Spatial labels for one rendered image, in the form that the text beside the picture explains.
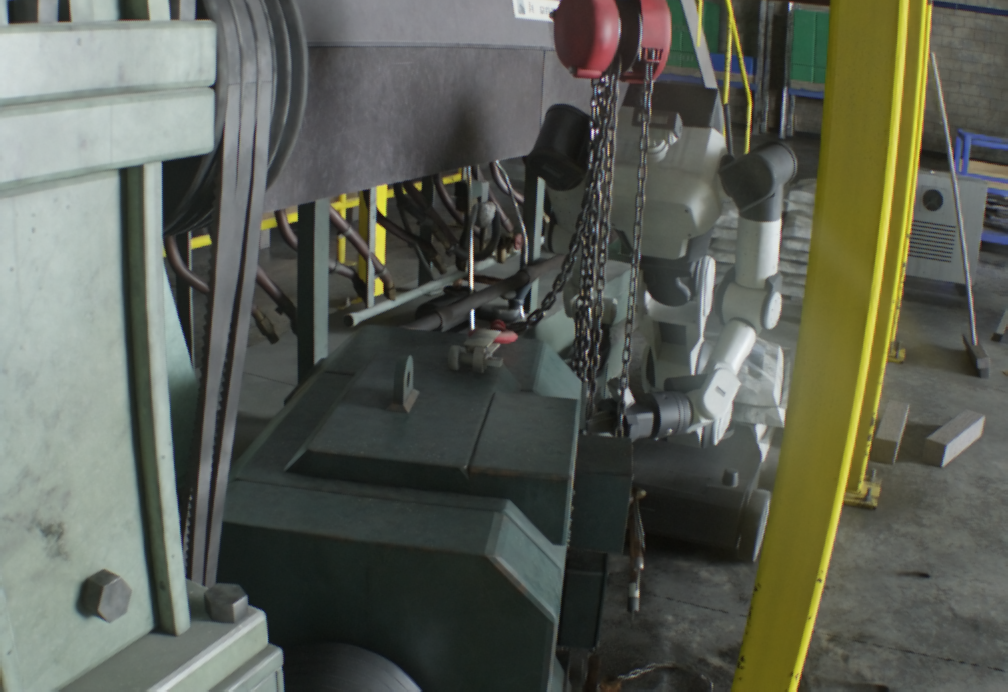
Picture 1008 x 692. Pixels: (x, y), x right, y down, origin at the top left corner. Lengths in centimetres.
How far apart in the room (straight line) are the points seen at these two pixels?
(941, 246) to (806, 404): 511
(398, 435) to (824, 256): 59
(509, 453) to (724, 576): 162
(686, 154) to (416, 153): 54
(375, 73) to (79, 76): 127
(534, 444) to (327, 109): 81
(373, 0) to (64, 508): 134
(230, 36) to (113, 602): 44
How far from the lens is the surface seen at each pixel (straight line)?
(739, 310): 203
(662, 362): 250
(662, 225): 203
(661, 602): 253
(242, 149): 78
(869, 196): 130
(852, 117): 129
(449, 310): 213
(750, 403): 343
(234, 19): 77
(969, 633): 266
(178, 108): 70
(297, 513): 105
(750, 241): 200
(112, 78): 65
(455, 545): 99
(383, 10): 190
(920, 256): 644
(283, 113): 82
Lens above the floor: 133
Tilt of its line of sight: 16 degrees down
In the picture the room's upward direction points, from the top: 3 degrees clockwise
